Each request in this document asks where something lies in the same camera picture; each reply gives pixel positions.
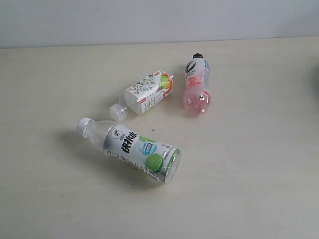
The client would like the lime label clear bottle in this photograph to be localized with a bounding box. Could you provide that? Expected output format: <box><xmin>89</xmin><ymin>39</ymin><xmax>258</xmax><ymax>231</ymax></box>
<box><xmin>76</xmin><ymin>118</ymin><xmax>180</xmax><ymax>184</ymax></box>

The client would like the floral label square bottle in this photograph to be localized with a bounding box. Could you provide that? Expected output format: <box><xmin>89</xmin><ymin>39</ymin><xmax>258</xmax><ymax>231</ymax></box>
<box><xmin>109</xmin><ymin>70</ymin><xmax>173</xmax><ymax>122</ymax></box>

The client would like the pink peach drink bottle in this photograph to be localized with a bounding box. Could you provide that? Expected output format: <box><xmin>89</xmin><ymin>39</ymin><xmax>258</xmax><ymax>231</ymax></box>
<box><xmin>182</xmin><ymin>53</ymin><xmax>212</xmax><ymax>116</ymax></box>

